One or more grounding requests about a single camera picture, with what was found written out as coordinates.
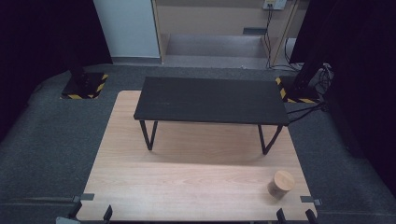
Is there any black raised shelf with legs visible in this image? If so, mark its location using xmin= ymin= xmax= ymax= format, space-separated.
xmin=134 ymin=77 xmax=290 ymax=156

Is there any dark curtain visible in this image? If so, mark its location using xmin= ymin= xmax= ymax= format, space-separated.
xmin=289 ymin=0 xmax=396 ymax=199
xmin=0 ymin=0 xmax=114 ymax=143

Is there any black floor cable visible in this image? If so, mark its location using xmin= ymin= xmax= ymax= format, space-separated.
xmin=286 ymin=102 xmax=330 ymax=124

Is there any black stand post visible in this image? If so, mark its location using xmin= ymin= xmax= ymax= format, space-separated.
xmin=291 ymin=31 xmax=326 ymax=94
xmin=68 ymin=54 xmax=89 ymax=90

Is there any black stand base striped tape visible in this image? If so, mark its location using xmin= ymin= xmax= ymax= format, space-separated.
xmin=60 ymin=72 xmax=109 ymax=101
xmin=275 ymin=76 xmax=321 ymax=105

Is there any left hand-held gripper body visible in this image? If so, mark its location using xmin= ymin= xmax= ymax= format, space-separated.
xmin=55 ymin=217 xmax=81 ymax=224

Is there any white panel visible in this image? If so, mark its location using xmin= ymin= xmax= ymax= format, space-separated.
xmin=92 ymin=0 xmax=162 ymax=60

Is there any grey tape marker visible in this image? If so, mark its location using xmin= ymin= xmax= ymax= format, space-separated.
xmin=300 ymin=195 xmax=323 ymax=206
xmin=72 ymin=192 xmax=95 ymax=203

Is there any black cable from wall outlet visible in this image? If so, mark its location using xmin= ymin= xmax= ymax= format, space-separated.
xmin=262 ymin=7 xmax=276 ymax=69

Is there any light wooden cabinet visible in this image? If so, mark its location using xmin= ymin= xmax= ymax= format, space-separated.
xmin=151 ymin=0 xmax=310 ymax=70

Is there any wooden jar with bamboo lid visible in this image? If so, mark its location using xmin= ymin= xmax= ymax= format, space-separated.
xmin=266 ymin=170 xmax=296 ymax=201

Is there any bundle of black cables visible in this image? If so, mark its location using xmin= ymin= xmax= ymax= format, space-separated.
xmin=311 ymin=63 xmax=336 ymax=104

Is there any white wall outlet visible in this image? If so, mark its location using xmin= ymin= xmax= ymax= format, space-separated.
xmin=262 ymin=0 xmax=288 ymax=11

